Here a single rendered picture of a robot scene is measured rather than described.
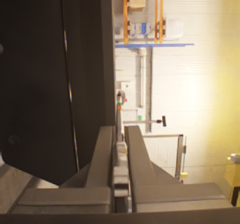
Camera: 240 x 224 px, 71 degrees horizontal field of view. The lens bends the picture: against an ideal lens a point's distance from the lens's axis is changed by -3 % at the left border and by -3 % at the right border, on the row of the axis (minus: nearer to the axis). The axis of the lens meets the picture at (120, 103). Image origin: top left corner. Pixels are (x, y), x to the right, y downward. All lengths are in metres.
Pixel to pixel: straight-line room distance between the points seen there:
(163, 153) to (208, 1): 8.44
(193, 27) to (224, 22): 1.63
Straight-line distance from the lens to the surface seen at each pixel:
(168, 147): 10.84
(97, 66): 0.24
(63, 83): 0.25
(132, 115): 9.70
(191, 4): 10.27
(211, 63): 10.48
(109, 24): 0.17
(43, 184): 0.74
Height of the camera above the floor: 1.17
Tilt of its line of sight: level
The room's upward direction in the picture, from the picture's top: 88 degrees clockwise
